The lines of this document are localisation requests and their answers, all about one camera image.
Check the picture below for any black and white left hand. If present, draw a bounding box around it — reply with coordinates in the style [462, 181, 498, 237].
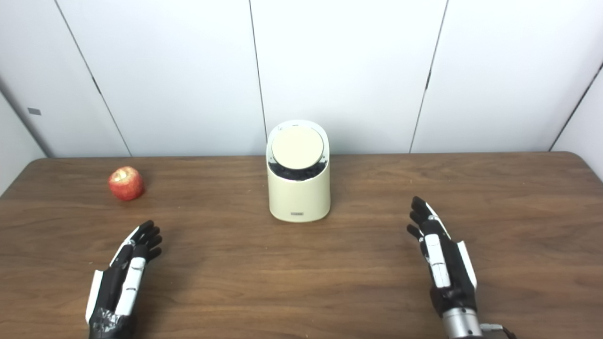
[85, 220, 163, 339]

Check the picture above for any black and white right hand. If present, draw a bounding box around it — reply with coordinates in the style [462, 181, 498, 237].
[407, 196, 478, 317]

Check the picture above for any red apple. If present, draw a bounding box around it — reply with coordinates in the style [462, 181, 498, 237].
[108, 166, 145, 202]

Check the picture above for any round cream bin lid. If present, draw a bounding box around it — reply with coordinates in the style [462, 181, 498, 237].
[271, 126, 325, 168]

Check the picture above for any cream-colored bin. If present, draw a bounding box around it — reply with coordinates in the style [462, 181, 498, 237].
[266, 120, 331, 223]

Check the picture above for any black bin liner bag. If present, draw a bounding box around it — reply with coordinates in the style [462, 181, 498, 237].
[268, 158, 328, 181]

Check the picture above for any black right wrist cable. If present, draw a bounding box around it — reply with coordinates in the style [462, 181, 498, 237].
[481, 323, 516, 339]

